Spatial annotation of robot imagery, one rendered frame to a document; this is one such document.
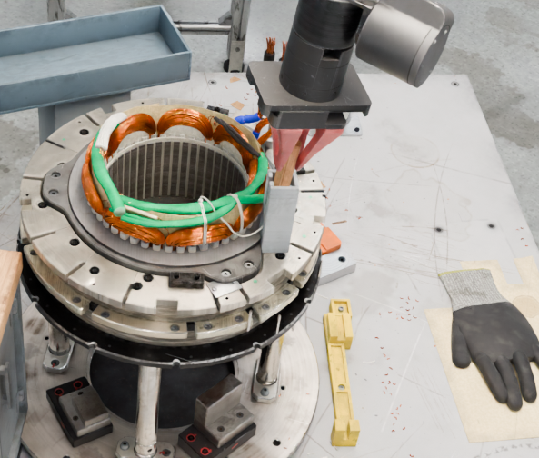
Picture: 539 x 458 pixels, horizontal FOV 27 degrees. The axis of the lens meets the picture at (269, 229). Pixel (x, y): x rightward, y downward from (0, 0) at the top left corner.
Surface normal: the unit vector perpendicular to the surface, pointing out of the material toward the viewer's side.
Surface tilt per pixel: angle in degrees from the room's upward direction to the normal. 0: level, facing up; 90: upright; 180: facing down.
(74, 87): 90
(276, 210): 90
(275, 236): 90
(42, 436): 0
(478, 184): 0
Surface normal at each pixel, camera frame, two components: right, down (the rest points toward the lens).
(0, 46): 0.40, 0.68
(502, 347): 0.02, -0.55
